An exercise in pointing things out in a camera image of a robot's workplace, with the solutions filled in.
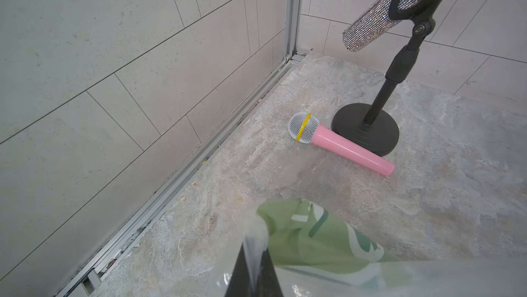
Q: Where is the black microphone stand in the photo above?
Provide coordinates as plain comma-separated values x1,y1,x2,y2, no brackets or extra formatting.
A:
331,0,450,157

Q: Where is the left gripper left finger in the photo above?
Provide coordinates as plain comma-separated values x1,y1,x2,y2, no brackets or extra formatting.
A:
225,246,253,297

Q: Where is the zip-top bag green pineapple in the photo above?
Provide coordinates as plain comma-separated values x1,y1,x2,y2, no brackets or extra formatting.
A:
207,199,526,296

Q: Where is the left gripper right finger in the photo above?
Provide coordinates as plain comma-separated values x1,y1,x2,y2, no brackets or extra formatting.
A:
257,249,284,297

